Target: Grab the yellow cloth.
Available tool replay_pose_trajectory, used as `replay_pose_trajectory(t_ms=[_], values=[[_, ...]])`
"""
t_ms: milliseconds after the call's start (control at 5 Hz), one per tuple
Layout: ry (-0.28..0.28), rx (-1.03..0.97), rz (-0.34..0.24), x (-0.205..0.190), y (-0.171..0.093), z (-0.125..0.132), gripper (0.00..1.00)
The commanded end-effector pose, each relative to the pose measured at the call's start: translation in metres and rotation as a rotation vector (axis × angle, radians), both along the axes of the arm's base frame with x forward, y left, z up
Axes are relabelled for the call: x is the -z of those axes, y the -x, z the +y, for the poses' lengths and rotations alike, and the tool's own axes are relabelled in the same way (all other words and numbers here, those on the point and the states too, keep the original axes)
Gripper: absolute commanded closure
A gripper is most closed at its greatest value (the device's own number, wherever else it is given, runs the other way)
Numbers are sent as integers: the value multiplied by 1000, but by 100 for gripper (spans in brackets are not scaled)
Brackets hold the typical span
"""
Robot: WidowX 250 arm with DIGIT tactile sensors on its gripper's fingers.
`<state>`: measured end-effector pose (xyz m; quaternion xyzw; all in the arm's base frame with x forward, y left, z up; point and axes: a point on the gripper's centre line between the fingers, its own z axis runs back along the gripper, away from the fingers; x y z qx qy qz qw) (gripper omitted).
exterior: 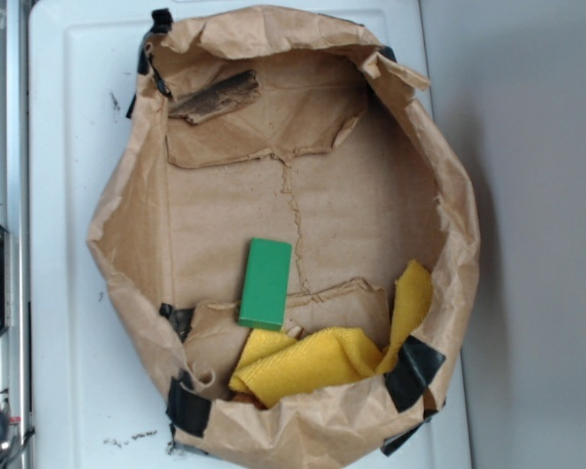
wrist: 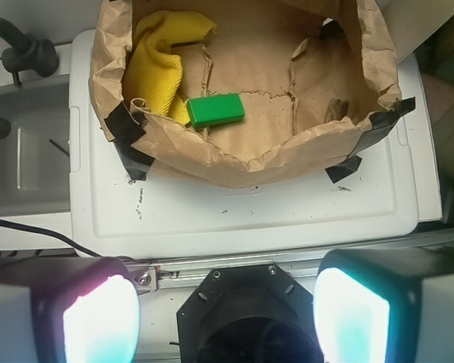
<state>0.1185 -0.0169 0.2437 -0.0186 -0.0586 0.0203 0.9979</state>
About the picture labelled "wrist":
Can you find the black faucet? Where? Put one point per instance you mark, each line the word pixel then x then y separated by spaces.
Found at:
pixel 26 52

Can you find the white plastic bin lid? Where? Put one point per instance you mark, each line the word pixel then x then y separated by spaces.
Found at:
pixel 164 216

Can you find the black tape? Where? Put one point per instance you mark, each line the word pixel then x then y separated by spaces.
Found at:
pixel 123 126
pixel 134 162
pixel 344 169
pixel 383 123

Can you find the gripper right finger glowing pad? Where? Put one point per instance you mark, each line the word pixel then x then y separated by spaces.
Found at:
pixel 386 305

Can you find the aluminium rail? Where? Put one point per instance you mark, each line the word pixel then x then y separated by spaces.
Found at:
pixel 299 264

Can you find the yellow cloth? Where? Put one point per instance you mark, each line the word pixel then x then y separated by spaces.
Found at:
pixel 154 73

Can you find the black tape left upper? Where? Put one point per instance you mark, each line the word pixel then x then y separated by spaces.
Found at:
pixel 123 126

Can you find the black tape right upper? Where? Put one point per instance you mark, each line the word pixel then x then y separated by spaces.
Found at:
pixel 383 123

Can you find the black tape right lower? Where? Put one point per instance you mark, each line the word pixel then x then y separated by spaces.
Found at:
pixel 344 169

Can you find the green rectangular block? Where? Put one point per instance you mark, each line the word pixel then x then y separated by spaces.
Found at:
pixel 215 110

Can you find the black octagonal mount plate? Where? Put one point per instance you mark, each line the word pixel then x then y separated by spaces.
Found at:
pixel 265 320

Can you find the brown paper bag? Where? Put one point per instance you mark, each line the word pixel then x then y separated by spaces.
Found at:
pixel 309 75

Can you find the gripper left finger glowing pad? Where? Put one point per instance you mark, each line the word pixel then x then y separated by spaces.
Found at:
pixel 65 309

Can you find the black tape left lower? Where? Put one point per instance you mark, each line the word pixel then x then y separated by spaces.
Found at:
pixel 134 162

